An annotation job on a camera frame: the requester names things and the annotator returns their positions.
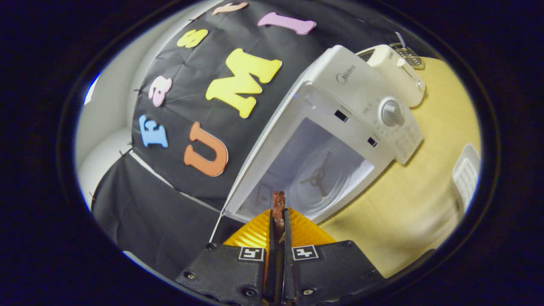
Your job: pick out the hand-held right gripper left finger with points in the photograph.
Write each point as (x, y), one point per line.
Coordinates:
(272, 263)

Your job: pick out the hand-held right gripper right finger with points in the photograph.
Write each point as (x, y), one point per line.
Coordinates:
(288, 263)

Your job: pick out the brown meat piece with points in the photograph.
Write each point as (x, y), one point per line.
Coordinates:
(279, 208)

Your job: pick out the white microwave oven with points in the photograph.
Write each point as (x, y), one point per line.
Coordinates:
(340, 76)

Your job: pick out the white rectangular dish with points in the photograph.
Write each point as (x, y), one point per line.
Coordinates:
(465, 174)

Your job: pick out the white toaster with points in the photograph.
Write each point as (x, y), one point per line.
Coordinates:
(395, 68)

